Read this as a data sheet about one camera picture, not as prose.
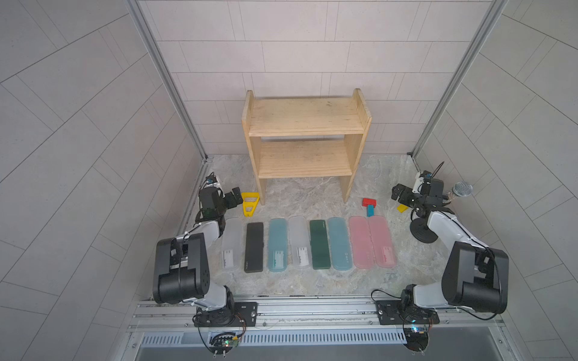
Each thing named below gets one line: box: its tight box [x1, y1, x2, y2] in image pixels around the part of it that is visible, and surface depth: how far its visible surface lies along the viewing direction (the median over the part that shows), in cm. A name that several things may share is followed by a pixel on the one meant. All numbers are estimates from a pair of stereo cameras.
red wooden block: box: [361, 197, 378, 208], surface depth 99 cm
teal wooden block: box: [366, 204, 375, 218], surface depth 98 cm
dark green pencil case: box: [309, 219, 332, 270], surface depth 87 cm
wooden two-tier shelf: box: [241, 88, 373, 206], surface depth 79 cm
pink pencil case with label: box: [368, 215, 397, 269], surface depth 88 cm
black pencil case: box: [243, 221, 265, 274], surface depth 86 cm
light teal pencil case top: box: [267, 218, 288, 273], surface depth 85 cm
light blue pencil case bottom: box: [327, 217, 353, 271], surface depth 89 cm
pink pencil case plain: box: [349, 215, 375, 270], surface depth 88 cm
